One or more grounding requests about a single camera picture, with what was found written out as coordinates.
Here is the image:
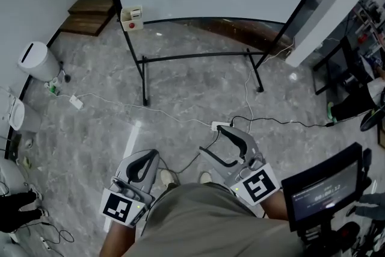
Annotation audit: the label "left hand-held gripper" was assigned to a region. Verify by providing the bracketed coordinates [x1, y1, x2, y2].
[99, 149, 161, 228]

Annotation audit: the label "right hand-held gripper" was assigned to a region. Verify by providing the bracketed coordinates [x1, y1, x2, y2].
[199, 125, 279, 206]

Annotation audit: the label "person's left forearm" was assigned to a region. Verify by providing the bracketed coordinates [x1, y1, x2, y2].
[98, 218, 146, 257]

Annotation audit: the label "person's right forearm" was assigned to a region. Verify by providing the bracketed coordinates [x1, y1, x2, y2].
[257, 188, 290, 222]

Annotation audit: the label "cream eraser holder box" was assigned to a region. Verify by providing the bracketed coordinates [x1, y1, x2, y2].
[120, 5, 144, 33]

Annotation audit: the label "person's left shoe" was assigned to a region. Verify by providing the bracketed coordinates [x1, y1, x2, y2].
[159, 169, 176, 188]

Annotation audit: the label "white power strip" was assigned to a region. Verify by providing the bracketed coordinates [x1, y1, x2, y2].
[211, 120, 234, 132]

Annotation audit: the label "person's khaki clothing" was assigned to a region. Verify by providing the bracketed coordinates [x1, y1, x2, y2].
[119, 181, 305, 257]

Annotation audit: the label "flat white power adapter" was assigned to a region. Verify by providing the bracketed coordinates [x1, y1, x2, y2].
[69, 94, 85, 111]

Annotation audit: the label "black monitor on stand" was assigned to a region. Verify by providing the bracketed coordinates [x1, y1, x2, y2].
[280, 142, 373, 257]

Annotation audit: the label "small green white bottle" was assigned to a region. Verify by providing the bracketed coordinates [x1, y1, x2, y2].
[44, 76, 62, 98]

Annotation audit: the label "white round seat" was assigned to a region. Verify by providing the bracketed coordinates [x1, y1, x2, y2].
[0, 86, 26, 134]

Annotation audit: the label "black metal table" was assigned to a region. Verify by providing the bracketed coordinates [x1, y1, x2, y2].
[312, 35, 363, 96]

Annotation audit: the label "white trash bin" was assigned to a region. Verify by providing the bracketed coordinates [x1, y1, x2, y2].
[17, 41, 61, 82]

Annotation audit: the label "brown wooden steps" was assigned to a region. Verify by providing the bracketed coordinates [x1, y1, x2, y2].
[59, 0, 117, 37]

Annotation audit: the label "black power cable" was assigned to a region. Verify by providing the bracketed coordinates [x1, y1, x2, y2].
[156, 116, 335, 175]

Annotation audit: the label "white power cable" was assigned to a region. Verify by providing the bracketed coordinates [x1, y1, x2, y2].
[55, 37, 297, 135]

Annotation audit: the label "thin black floor cable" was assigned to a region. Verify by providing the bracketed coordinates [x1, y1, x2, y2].
[28, 218, 75, 251]

